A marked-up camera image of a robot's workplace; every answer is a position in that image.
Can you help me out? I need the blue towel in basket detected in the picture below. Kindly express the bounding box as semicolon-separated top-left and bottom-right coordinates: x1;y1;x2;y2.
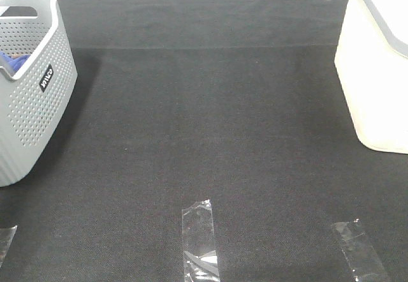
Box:
1;51;29;75

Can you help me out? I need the black table cloth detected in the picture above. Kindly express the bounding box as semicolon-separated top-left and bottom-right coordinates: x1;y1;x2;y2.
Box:
1;0;407;281

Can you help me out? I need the clear tape strip centre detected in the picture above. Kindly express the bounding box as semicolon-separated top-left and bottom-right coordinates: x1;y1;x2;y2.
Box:
182;200;221;281

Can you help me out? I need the clear tape strip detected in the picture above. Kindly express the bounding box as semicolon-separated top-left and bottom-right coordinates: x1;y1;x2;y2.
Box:
0;225;18;267
331;218;391;282
182;200;221;281

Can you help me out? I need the grey perforated laundry basket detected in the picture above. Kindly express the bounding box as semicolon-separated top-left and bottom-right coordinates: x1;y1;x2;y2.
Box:
1;0;78;186

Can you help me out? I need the cream basket with grey rim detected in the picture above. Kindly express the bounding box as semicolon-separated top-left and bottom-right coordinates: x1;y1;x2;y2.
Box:
334;0;407;154

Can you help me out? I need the clear tape strip right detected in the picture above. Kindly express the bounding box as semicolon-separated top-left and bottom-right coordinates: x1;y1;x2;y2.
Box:
331;218;391;282

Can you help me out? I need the clear tape strip left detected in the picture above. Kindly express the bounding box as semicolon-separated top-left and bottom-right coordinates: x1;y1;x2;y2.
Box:
0;225;18;267

